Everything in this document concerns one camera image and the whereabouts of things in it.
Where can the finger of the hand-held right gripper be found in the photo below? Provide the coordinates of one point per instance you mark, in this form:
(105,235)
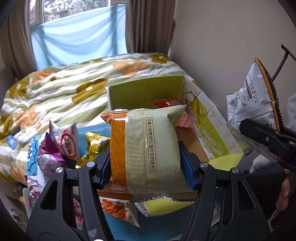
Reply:
(256,131)

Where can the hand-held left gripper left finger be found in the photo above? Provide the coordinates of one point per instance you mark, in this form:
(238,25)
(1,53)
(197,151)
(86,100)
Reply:
(105,162)

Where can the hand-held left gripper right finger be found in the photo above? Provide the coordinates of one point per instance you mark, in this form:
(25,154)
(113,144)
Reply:
(186,164)

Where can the silver snack packet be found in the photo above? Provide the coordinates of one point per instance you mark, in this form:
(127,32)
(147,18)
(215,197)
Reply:
(254,97)

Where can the green and orange snack packet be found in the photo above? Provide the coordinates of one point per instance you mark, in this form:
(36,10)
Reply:
(148,150)

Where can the green and white cardboard box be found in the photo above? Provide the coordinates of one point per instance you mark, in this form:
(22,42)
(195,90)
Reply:
(208,120)

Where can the person's right hand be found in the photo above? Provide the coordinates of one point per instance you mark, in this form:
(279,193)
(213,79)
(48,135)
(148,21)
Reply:
(284,192)

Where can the yellow snack packet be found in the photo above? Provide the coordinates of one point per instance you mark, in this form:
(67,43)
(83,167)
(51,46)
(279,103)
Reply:
(96,143)

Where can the red and white snack packet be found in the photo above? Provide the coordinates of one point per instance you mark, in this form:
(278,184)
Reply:
(69,143)

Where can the light green snack packet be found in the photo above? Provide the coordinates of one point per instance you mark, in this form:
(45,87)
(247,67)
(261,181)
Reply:
(161,205)

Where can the orange striped snack packet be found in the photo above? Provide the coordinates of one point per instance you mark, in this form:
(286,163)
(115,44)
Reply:
(118,210)

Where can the purple snack packet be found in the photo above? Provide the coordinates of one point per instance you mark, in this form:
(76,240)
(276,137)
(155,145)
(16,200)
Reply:
(49,146)

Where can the pile of snack packets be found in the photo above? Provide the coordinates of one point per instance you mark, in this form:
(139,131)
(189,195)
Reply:
(163,103)

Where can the blue patterned mat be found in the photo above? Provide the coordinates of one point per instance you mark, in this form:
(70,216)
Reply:
(32,153)

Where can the pink snack packet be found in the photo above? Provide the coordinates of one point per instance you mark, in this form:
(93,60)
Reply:
(33,192)

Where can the floral quilt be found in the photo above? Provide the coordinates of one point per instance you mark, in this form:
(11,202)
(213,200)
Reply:
(69,92)

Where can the blue tag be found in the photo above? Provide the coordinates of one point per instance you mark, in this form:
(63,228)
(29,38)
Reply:
(11,141)

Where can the light blue window cloth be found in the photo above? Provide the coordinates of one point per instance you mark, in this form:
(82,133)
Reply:
(78,39)

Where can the beige curtain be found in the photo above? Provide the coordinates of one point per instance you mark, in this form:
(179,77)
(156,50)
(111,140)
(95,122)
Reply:
(148,23)
(16,34)

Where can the window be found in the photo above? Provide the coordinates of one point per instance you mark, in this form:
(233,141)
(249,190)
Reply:
(76,8)

